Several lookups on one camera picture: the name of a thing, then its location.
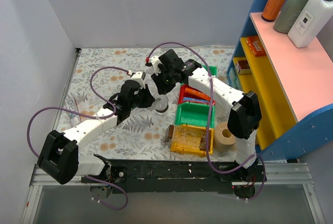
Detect toilet paper roll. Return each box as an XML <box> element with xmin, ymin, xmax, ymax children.
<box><xmin>214</xmin><ymin>122</ymin><xmax>236</xmax><ymax>153</ymax></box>

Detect blue toothpaste tube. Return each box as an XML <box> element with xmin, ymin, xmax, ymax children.
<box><xmin>183</xmin><ymin>97</ymin><xmax>210</xmax><ymax>104</ymax></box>

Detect grey pump bottle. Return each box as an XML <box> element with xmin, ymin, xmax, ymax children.
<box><xmin>273</xmin><ymin>0</ymin><xmax>309</xmax><ymax>34</ymax></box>

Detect packaged toothbrush on table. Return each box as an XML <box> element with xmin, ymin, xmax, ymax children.
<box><xmin>65</xmin><ymin>98</ymin><xmax>84</xmax><ymax>126</ymax></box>

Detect blue shelf unit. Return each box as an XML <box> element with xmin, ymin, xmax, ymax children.
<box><xmin>229</xmin><ymin>0</ymin><xmax>332</xmax><ymax>161</ymax></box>

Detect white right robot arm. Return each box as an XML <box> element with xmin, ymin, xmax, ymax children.
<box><xmin>146</xmin><ymin>49</ymin><xmax>262</xmax><ymax>181</ymax></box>

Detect orange toothpaste tube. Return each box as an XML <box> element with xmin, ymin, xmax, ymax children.
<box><xmin>184</xmin><ymin>88</ymin><xmax>211</xmax><ymax>101</ymax></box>

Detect white square bottle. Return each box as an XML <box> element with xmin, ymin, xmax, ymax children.
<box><xmin>288</xmin><ymin>0</ymin><xmax>332</xmax><ymax>48</ymax></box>

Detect clear glass cup brown band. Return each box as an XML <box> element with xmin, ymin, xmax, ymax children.
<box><xmin>153</xmin><ymin>97</ymin><xmax>169</xmax><ymax>115</ymax></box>

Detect clear plastic cup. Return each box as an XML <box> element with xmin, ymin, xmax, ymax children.
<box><xmin>215</xmin><ymin>96</ymin><xmax>232</xmax><ymax>116</ymax></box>

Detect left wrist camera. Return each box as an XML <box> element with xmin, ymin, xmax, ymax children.
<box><xmin>127</xmin><ymin>70</ymin><xmax>146</xmax><ymax>89</ymax></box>

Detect clear glass tray brown handles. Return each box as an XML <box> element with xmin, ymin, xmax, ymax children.
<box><xmin>164</xmin><ymin>125</ymin><xmax>207</xmax><ymax>156</ymax></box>

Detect red white small box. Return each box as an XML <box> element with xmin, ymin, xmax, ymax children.
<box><xmin>235</xmin><ymin>60</ymin><xmax>251</xmax><ymax>75</ymax></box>

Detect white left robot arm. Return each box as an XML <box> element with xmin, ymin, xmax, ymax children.
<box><xmin>37</xmin><ymin>80</ymin><xmax>155</xmax><ymax>185</ymax></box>

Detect green plastic bin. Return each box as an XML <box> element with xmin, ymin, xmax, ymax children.
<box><xmin>175</xmin><ymin>102</ymin><xmax>210</xmax><ymax>127</ymax></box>
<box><xmin>202</xmin><ymin>65</ymin><xmax>217</xmax><ymax>76</ymax></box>

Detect orange soap box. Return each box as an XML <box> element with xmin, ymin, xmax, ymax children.
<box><xmin>246</xmin><ymin>35</ymin><xmax>266</xmax><ymax>57</ymax></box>

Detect yellow plastic bin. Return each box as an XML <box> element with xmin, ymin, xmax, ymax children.
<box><xmin>171</xmin><ymin>125</ymin><xmax>214</xmax><ymax>157</ymax></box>

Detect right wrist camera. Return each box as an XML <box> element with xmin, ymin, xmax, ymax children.
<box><xmin>145</xmin><ymin>56</ymin><xmax>161</xmax><ymax>75</ymax></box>

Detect green plastic bin far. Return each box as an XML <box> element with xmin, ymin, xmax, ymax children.
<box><xmin>202</xmin><ymin>65</ymin><xmax>217</xmax><ymax>76</ymax></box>

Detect green plastic bin near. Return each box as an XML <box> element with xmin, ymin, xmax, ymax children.
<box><xmin>175</xmin><ymin>102</ymin><xmax>210</xmax><ymax>127</ymax></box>

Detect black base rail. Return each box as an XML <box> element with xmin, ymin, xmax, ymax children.
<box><xmin>96</xmin><ymin>160</ymin><xmax>266</xmax><ymax>197</ymax></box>

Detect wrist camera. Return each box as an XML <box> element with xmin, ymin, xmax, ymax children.
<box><xmin>145</xmin><ymin>56</ymin><xmax>161</xmax><ymax>75</ymax></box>
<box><xmin>127</xmin><ymin>70</ymin><xmax>146</xmax><ymax>89</ymax></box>

